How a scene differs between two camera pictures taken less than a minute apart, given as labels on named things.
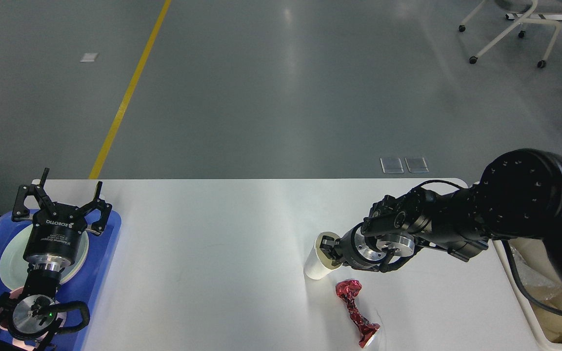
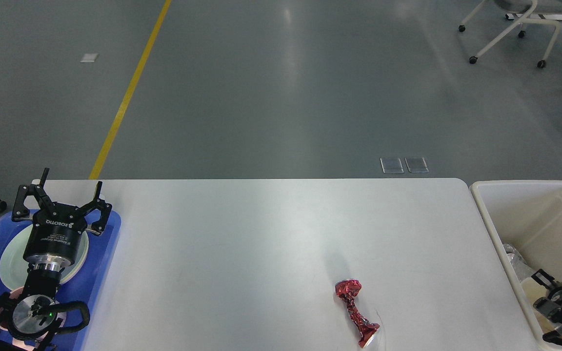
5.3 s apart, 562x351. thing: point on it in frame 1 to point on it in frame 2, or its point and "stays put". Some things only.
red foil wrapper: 348,289 stays put
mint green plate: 13,267 stays put
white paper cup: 317,264 to 532,290
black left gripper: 54,238 stays put
